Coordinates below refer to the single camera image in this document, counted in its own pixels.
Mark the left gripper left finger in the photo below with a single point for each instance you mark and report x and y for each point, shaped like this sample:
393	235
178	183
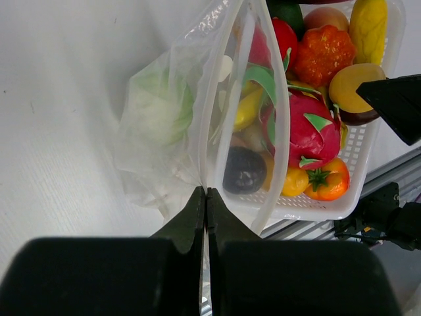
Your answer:
186	229

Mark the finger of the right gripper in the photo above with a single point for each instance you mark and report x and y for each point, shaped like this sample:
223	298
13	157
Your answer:
397	101

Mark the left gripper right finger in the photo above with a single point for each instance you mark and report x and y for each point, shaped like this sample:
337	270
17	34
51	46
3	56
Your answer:
222	225

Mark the yellow mango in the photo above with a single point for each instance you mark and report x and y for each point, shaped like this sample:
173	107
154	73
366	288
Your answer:
344	85

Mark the orange pumpkin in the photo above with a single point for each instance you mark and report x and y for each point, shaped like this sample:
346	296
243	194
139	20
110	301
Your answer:
322	53

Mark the orange peach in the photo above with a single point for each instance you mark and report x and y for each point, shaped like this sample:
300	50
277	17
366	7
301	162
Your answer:
326	16

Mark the clear zip top bag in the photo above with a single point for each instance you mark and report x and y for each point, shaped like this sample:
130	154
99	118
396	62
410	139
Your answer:
213	55

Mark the green cabbage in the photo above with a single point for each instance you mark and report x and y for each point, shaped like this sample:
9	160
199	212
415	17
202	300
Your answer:
158	109

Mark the dark purple mangosteen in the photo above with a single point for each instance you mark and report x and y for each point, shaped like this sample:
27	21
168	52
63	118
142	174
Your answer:
245	171

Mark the yellow corn cob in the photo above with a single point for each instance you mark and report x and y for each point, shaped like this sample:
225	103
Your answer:
367	29

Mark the yellow lemon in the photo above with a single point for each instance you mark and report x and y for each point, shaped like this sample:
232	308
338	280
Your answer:
296	182

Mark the pink dragon fruit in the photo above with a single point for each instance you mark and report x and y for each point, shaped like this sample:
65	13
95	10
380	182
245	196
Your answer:
315	131

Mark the red orange persimmon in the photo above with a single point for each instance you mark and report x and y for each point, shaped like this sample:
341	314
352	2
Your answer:
329	182

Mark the red tomato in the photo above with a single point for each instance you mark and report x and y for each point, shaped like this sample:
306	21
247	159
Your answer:
287	42

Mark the green avocado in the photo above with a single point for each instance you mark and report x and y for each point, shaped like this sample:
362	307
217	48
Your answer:
290	12

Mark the right black mount plate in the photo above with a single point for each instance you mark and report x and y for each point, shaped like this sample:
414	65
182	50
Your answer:
379	218

